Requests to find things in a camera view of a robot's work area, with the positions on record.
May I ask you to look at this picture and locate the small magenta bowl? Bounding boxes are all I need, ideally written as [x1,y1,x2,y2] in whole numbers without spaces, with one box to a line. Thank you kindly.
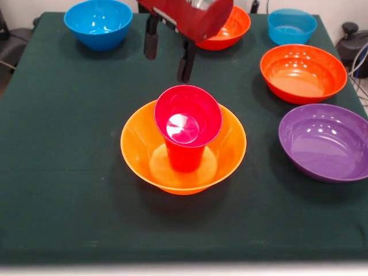
[154,85,224,148]

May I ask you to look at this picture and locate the tangled floor cables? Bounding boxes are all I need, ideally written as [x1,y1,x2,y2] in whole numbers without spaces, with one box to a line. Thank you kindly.
[347,43,368,107]

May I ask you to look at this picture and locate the large blue bowl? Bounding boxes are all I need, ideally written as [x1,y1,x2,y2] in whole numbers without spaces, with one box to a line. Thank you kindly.
[63,0,133,52]

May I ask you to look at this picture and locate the wide purple bowl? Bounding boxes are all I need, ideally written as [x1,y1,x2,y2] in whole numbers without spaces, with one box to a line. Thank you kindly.
[278,103,368,184]

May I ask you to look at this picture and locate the wide red-orange bowl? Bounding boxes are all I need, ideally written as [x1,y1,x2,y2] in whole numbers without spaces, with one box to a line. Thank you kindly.
[195,5,252,52]
[259,44,348,105]

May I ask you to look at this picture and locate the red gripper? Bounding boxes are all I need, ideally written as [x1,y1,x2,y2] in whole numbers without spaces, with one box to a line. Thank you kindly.
[136,0,234,85]

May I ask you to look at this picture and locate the dark green tablecloth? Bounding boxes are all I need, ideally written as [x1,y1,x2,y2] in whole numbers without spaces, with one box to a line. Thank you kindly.
[0,11,368,264]

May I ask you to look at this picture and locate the large yellow-orange bowl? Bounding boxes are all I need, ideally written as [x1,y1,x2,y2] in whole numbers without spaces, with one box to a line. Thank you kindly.
[120,99,248,196]

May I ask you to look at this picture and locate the small light blue bowl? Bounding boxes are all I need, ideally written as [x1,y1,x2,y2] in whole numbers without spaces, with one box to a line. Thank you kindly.
[267,8,318,46]

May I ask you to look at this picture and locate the grey office chair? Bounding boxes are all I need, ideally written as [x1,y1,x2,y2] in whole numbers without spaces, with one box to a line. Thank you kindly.
[0,7,41,78]

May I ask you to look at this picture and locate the orange cup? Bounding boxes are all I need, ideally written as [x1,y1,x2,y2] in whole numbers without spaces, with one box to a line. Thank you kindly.
[164,140,206,174]

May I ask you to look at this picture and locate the black office chair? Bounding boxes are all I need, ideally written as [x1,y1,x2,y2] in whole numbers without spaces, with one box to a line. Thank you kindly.
[335,22,368,61]

